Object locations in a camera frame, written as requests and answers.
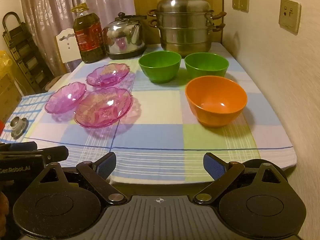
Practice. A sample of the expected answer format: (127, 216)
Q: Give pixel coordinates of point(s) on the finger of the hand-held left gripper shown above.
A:
(21, 146)
(56, 153)

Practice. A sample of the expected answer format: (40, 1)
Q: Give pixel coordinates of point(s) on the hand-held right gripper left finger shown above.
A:
(107, 166)

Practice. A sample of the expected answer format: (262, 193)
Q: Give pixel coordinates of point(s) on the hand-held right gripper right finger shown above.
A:
(213, 167)

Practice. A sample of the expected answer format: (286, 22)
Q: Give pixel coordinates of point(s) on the small pink glass plate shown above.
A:
(65, 97)

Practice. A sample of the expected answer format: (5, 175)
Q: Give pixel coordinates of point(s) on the large pink glass plate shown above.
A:
(102, 108)

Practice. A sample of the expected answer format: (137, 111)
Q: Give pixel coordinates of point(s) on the orange plastic bowl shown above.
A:
(216, 102)

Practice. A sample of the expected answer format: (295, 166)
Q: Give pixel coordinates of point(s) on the medium pink glass plate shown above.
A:
(108, 75)

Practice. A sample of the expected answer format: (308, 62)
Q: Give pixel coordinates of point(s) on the green plastic bowl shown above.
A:
(206, 65)
(160, 66)

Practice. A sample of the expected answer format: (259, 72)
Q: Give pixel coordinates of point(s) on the person's left hand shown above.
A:
(3, 210)

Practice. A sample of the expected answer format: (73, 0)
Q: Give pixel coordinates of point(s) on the blue checkered towel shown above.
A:
(30, 105)

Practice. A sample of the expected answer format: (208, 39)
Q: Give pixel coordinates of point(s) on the cardboard box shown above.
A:
(8, 97)

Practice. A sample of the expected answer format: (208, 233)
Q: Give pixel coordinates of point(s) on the checkered pastel tablecloth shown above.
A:
(155, 110)

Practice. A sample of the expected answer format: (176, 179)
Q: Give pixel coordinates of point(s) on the yellow plastic bag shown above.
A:
(4, 63)

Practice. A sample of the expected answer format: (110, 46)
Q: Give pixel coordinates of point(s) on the black folding ladder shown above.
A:
(23, 52)

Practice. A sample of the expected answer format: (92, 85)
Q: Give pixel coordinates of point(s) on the white chair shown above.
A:
(68, 46)

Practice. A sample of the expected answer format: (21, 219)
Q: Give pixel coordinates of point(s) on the cooking oil bottle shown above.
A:
(87, 37)

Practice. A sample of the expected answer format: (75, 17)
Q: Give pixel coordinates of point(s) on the stainless steel kettle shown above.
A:
(123, 37)

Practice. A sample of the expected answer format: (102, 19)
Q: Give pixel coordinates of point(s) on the stainless steel steamer pot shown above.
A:
(185, 22)

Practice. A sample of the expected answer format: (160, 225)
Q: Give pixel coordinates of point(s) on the pale purple curtain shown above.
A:
(55, 2)

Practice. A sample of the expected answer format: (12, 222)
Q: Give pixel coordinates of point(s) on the large beige wall socket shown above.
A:
(289, 15)

